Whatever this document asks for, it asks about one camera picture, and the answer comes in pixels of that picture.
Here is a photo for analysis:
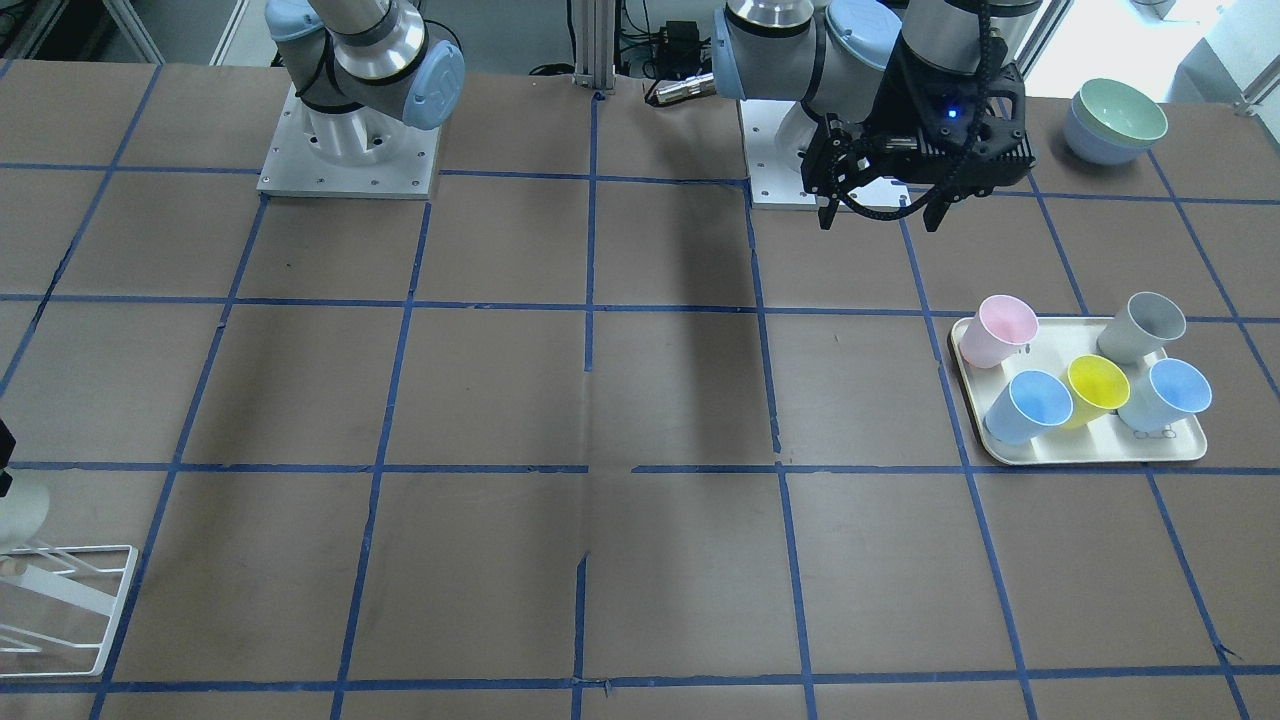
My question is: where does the grey plastic cup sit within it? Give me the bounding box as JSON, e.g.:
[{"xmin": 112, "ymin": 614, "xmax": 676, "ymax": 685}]
[{"xmin": 1097, "ymin": 291, "xmax": 1187, "ymax": 365}]

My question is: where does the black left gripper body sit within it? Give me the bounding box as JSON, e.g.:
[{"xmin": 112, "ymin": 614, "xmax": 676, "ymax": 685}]
[{"xmin": 800, "ymin": 65, "xmax": 1037, "ymax": 196}]

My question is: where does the yellow plastic cup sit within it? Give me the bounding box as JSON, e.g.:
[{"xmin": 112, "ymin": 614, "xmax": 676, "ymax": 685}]
[{"xmin": 1060, "ymin": 354, "xmax": 1132, "ymax": 430}]

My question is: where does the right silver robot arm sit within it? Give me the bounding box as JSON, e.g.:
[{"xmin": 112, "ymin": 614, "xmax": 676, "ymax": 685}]
[{"xmin": 3, "ymin": 1, "xmax": 463, "ymax": 507}]

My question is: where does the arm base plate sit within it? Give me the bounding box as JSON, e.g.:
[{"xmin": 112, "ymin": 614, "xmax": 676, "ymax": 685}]
[
  {"xmin": 257, "ymin": 94, "xmax": 442, "ymax": 201},
  {"xmin": 739, "ymin": 100, "xmax": 911, "ymax": 211}
]

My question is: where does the aluminium frame post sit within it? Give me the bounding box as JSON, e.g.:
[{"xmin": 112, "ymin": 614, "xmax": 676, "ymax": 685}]
[{"xmin": 568, "ymin": 0, "xmax": 622, "ymax": 95}]

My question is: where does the white wire cup rack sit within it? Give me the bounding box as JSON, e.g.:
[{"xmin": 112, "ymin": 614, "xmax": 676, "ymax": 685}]
[{"xmin": 3, "ymin": 544, "xmax": 140, "ymax": 679}]

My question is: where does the pink plastic cup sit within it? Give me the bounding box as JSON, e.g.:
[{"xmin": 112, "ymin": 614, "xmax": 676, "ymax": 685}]
[{"xmin": 959, "ymin": 293, "xmax": 1041, "ymax": 369}]

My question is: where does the light blue cup near grey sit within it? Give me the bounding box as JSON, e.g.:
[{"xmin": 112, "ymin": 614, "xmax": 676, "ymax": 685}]
[{"xmin": 1117, "ymin": 357, "xmax": 1213, "ymax": 433}]

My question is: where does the light blue cup near pink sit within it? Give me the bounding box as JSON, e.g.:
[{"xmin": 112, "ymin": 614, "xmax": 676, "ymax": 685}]
[{"xmin": 982, "ymin": 369, "xmax": 1074, "ymax": 445}]

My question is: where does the white plastic cup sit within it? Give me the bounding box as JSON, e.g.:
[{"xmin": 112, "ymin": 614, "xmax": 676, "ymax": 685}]
[{"xmin": 1, "ymin": 471, "xmax": 51, "ymax": 555}]

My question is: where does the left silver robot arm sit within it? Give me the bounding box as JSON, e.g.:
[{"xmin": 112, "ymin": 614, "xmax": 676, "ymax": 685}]
[{"xmin": 710, "ymin": 1, "xmax": 1039, "ymax": 232}]

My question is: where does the blue bowl under green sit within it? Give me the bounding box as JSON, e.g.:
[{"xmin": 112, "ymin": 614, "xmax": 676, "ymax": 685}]
[{"xmin": 1062, "ymin": 105, "xmax": 1149, "ymax": 167}]

